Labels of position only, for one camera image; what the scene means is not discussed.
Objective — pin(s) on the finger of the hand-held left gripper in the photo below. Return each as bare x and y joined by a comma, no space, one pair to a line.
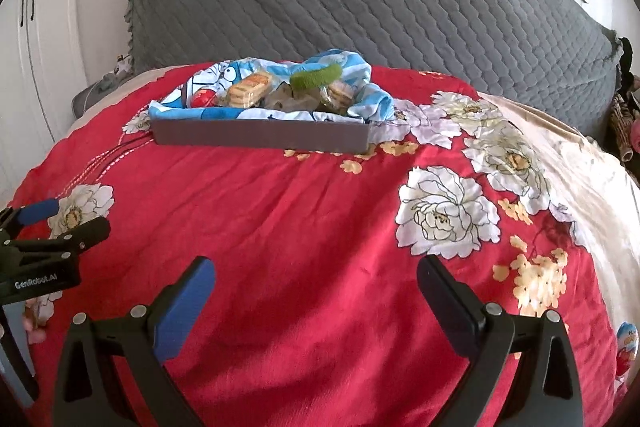
85,232
37,210

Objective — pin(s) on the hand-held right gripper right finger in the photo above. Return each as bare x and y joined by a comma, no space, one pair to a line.
445,307

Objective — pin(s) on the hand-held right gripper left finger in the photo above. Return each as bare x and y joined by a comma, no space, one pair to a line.
185,312

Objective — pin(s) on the grey storage box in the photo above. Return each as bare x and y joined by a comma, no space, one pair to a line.
260,136

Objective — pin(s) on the clear cracker packet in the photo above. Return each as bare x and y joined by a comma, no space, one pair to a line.
339,96
245,97

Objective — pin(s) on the yellow rice cracker packet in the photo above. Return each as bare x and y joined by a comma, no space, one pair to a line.
261,79

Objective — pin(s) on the blue striped cartoon cloth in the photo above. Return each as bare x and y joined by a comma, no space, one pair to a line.
350,67

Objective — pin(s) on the green headband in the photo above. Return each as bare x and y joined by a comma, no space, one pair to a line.
315,78

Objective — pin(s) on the grey nightstand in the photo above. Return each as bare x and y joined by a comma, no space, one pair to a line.
85,99

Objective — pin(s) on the red floral blanket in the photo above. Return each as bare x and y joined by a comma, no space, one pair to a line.
300,217

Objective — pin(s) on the white wardrobe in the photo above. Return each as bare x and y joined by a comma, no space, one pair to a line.
50,57

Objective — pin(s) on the small figurine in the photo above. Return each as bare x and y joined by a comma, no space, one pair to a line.
117,69

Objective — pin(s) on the blue red egg toy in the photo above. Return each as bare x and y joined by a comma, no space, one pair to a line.
629,347

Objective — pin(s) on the pile of clothing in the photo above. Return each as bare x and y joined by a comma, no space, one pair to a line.
625,127

